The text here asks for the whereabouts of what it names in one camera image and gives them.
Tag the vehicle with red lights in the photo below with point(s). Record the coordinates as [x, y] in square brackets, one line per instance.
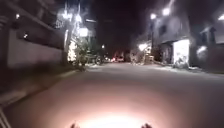
[118, 59]

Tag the grey asphalt road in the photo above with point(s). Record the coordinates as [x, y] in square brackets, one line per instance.
[126, 90]

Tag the bush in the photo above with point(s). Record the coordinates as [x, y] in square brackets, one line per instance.
[81, 53]

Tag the pale street pole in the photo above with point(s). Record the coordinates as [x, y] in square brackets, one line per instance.
[65, 40]

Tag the robot's own part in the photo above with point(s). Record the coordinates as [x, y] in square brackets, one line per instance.
[75, 125]
[146, 125]

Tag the building with lit shopfront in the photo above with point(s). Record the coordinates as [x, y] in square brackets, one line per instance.
[180, 36]

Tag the raised pavement strip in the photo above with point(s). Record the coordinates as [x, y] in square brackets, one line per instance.
[30, 83]

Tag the pale boundary wall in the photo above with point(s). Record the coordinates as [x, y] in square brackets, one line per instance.
[33, 51]

